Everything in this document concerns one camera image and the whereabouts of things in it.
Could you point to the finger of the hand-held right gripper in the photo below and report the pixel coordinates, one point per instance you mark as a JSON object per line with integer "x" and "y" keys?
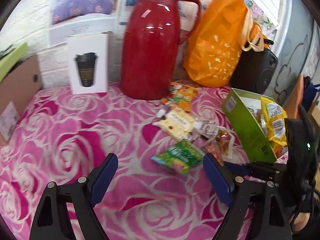
{"x": 260, "y": 167}
{"x": 271, "y": 175}

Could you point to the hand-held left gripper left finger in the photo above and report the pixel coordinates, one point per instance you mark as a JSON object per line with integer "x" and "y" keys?
{"x": 105, "y": 177}

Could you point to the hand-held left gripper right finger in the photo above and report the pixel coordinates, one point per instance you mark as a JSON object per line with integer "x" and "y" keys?
{"x": 217, "y": 180}

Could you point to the clear orange snack packet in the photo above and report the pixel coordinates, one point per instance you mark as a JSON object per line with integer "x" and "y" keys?
{"x": 222, "y": 142}

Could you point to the lime green blue snack packet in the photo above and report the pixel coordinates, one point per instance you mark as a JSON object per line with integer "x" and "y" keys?
{"x": 180, "y": 157}

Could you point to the green cardboard box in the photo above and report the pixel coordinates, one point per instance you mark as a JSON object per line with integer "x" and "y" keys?
{"x": 245, "y": 125}

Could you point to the person's right hand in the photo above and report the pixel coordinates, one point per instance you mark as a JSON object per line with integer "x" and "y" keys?
{"x": 303, "y": 221}

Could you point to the beige cardboard carton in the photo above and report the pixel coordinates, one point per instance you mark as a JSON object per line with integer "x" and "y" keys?
{"x": 315, "y": 111}

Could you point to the small silver snack packet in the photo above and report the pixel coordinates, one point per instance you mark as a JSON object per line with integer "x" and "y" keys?
{"x": 210, "y": 130}

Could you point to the pink rose blanket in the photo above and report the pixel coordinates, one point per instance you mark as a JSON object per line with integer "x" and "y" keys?
{"x": 75, "y": 130}

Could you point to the orange brown pouch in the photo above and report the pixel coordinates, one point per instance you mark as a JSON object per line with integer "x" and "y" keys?
{"x": 296, "y": 97}

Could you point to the blue bag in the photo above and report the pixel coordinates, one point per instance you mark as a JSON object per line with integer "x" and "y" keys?
{"x": 311, "y": 92}

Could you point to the pale yellow snack packet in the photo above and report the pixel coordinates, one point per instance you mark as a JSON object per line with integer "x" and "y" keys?
{"x": 175, "y": 125}

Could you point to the small wrapped candy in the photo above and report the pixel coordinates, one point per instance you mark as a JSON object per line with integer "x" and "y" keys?
{"x": 162, "y": 113}

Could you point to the orange green snack packet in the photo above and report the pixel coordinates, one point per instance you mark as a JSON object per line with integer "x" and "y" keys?
{"x": 182, "y": 96}

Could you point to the black speaker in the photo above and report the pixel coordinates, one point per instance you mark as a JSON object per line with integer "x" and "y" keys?
{"x": 260, "y": 72}

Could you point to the white cup picture box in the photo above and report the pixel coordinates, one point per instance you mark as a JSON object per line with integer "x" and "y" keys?
{"x": 87, "y": 62}

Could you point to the brown cardboard box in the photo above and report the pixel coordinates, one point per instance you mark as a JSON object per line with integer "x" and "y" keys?
{"x": 17, "y": 97}

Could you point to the red thermos jug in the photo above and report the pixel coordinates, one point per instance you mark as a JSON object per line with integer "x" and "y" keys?
{"x": 150, "y": 55}

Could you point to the orange fabric bag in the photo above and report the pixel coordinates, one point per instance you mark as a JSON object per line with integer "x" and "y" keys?
{"x": 215, "y": 42}

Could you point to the green box lid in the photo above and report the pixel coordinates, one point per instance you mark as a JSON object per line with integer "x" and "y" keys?
{"x": 12, "y": 60}

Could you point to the floral bedding picture package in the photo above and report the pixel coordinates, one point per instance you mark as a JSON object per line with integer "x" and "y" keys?
{"x": 260, "y": 15}

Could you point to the purple bedding picture package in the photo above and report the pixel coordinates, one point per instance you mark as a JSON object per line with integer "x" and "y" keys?
{"x": 82, "y": 2}

